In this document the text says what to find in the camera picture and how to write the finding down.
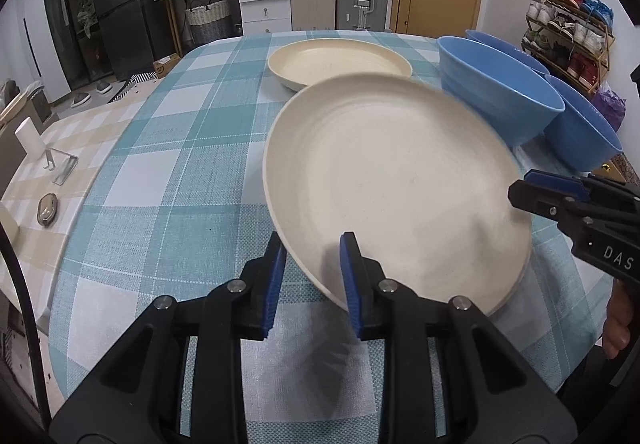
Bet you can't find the wooden shoe rack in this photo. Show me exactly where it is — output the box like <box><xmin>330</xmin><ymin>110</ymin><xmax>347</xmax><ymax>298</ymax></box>
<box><xmin>521</xmin><ymin>0</ymin><xmax>615</xmax><ymax>95</ymax></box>

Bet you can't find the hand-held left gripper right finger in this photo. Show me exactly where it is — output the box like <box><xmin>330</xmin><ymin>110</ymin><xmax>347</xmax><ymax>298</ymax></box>
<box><xmin>339</xmin><ymin>231</ymin><xmax>578</xmax><ymax>444</ymax></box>

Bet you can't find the white tall cabinet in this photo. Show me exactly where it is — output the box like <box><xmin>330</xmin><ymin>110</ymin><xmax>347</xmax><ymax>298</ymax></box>
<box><xmin>0</xmin><ymin>0</ymin><xmax>71</xmax><ymax>100</ymax></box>

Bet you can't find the small cardboard box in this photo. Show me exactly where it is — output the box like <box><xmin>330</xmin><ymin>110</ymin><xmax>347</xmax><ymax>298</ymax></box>
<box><xmin>152</xmin><ymin>53</ymin><xmax>181</xmax><ymax>78</ymax></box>

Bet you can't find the cream plate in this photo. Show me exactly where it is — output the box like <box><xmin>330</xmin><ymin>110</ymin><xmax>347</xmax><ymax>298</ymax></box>
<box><xmin>262</xmin><ymin>74</ymin><xmax>535</xmax><ymax>317</ymax></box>
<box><xmin>267</xmin><ymin>39</ymin><xmax>413</xmax><ymax>92</ymax></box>

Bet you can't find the group of assorted shoes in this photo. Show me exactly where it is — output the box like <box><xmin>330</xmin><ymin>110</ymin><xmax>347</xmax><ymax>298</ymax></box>
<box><xmin>524</xmin><ymin>0</ymin><xmax>615</xmax><ymax>92</ymax></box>

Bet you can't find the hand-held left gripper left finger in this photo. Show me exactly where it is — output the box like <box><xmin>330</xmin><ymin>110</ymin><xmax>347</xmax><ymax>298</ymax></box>
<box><xmin>48</xmin><ymin>231</ymin><xmax>288</xmax><ymax>444</ymax></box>

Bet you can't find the brown patterned gift box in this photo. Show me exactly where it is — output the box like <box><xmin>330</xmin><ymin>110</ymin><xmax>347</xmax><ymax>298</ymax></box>
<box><xmin>595</xmin><ymin>151</ymin><xmax>640</xmax><ymax>185</ymax></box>

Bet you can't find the black cable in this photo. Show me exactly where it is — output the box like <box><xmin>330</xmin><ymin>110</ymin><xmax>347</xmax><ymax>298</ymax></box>
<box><xmin>0</xmin><ymin>224</ymin><xmax>52</xmax><ymax>425</ymax></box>

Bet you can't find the beige checked tablecloth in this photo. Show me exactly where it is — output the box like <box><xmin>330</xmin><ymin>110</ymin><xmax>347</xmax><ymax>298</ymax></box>
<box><xmin>0</xmin><ymin>97</ymin><xmax>156</xmax><ymax>340</ymax></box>

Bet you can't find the grey oval object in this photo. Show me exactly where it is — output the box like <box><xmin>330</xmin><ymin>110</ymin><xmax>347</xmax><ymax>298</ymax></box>
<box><xmin>37</xmin><ymin>193</ymin><xmax>61</xmax><ymax>227</ymax></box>

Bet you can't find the grey white storage stool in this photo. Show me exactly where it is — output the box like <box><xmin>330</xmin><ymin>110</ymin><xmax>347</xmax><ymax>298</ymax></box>
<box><xmin>22</xmin><ymin>81</ymin><xmax>53</xmax><ymax>122</ymax></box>

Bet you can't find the purple bag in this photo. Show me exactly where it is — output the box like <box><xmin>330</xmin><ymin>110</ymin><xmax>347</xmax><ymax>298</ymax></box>
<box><xmin>590</xmin><ymin>84</ymin><xmax>627</xmax><ymax>132</ymax></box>

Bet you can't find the person's right hand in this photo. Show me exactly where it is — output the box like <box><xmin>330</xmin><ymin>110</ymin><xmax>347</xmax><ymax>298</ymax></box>
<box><xmin>602</xmin><ymin>281</ymin><xmax>633</xmax><ymax>361</ymax></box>

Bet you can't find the teal checked tablecloth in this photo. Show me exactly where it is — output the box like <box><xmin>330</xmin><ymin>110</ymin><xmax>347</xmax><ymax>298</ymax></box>
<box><xmin>47</xmin><ymin>31</ymin><xmax>616</xmax><ymax>444</ymax></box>

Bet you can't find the woven laundry basket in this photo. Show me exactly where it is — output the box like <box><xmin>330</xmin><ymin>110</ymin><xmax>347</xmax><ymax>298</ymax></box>
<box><xmin>185</xmin><ymin>0</ymin><xmax>232</xmax><ymax>45</ymax></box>

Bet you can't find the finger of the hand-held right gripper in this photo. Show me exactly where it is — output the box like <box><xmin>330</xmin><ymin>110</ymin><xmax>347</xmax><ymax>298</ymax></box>
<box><xmin>507</xmin><ymin>180</ymin><xmax>601</xmax><ymax>237</ymax></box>
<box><xmin>523</xmin><ymin>169</ymin><xmax>640</xmax><ymax>205</ymax></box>

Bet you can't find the blue bowl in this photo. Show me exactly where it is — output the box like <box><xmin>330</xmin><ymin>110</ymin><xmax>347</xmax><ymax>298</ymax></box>
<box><xmin>437</xmin><ymin>36</ymin><xmax>566</xmax><ymax>147</ymax></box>
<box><xmin>542</xmin><ymin>74</ymin><xmax>625</xmax><ymax>172</ymax></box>
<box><xmin>465</xmin><ymin>29</ymin><xmax>551</xmax><ymax>78</ymax></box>

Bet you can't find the white paper towel roll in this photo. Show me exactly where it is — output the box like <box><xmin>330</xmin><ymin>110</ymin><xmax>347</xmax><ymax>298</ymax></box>
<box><xmin>14</xmin><ymin>118</ymin><xmax>43</xmax><ymax>161</ymax></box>

